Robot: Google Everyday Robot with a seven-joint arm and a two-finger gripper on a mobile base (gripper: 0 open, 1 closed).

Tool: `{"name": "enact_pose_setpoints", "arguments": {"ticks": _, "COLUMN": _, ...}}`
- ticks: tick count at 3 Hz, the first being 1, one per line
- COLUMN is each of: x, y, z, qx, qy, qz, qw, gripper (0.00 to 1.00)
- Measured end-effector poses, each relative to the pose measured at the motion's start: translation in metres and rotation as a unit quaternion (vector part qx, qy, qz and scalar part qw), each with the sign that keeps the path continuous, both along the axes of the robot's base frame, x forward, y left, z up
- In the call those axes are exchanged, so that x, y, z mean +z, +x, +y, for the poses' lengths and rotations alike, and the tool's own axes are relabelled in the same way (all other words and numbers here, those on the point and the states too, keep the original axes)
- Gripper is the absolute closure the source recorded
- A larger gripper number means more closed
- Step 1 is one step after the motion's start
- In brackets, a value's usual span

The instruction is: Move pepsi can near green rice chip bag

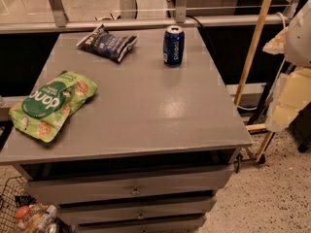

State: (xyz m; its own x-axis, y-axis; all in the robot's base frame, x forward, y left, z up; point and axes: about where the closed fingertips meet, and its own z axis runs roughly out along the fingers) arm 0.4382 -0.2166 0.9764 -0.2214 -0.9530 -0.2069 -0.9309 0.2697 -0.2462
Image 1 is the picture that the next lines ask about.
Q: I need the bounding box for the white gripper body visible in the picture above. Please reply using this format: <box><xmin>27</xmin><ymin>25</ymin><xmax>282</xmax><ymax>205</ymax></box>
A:
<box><xmin>284</xmin><ymin>0</ymin><xmax>311</xmax><ymax>67</ymax></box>

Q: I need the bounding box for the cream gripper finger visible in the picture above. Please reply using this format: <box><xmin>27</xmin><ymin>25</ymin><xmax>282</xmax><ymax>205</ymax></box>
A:
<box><xmin>263</xmin><ymin>28</ymin><xmax>288</xmax><ymax>54</ymax></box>
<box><xmin>265</xmin><ymin>67</ymin><xmax>311</xmax><ymax>132</ymax></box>

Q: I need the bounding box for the blue pepsi can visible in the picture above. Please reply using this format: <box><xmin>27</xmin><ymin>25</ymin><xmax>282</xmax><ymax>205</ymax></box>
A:
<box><xmin>163</xmin><ymin>25</ymin><xmax>185</xmax><ymax>66</ymax></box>

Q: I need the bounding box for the dark blue chip bag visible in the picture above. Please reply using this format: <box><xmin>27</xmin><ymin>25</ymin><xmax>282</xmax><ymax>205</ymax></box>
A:
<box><xmin>77</xmin><ymin>24</ymin><xmax>137</xmax><ymax>63</ymax></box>

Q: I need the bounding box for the green rice chip bag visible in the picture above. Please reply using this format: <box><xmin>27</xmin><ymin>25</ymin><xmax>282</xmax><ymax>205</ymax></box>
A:
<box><xmin>9</xmin><ymin>71</ymin><xmax>97</xmax><ymax>143</ymax></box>

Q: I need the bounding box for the grey drawer cabinet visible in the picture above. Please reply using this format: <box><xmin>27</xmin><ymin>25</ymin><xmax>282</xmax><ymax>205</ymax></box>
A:
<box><xmin>1</xmin><ymin>28</ymin><xmax>251</xmax><ymax>233</ymax></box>

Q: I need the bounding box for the wooden frame stand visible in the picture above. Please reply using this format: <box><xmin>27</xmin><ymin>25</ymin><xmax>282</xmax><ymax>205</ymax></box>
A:
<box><xmin>233</xmin><ymin>0</ymin><xmax>278</xmax><ymax>164</ymax></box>

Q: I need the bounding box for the metal railing frame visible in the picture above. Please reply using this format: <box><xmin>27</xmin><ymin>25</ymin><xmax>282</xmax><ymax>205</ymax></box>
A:
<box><xmin>0</xmin><ymin>0</ymin><xmax>300</xmax><ymax>34</ymax></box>

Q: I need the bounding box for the wire basket with snacks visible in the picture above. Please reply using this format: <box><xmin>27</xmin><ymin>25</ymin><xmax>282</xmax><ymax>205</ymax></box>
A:
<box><xmin>0</xmin><ymin>177</ymin><xmax>76</xmax><ymax>233</ymax></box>

